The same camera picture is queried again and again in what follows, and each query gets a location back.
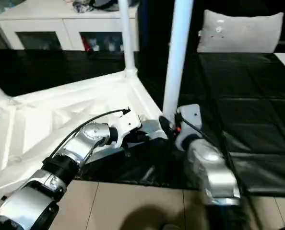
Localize white plastic table top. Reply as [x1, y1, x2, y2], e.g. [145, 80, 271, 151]
[0, 69, 168, 207]

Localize black work mat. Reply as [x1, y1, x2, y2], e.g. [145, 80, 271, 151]
[0, 49, 285, 198]

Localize black sofa with gold label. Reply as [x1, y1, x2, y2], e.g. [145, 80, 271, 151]
[136, 0, 285, 53]

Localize grey printed pillow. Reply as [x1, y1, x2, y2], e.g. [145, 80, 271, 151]
[196, 9, 284, 53]

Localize black plastic packet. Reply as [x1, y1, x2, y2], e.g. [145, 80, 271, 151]
[72, 0, 93, 13]

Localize white cabinet with glass doors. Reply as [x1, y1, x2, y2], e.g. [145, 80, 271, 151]
[0, 0, 140, 51]

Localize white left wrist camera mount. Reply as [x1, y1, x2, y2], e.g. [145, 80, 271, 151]
[111, 111, 142, 149]

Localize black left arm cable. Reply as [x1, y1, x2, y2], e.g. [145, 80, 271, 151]
[50, 107, 131, 159]

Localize grey bag with black strap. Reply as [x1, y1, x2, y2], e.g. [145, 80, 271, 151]
[89, 0, 120, 12]

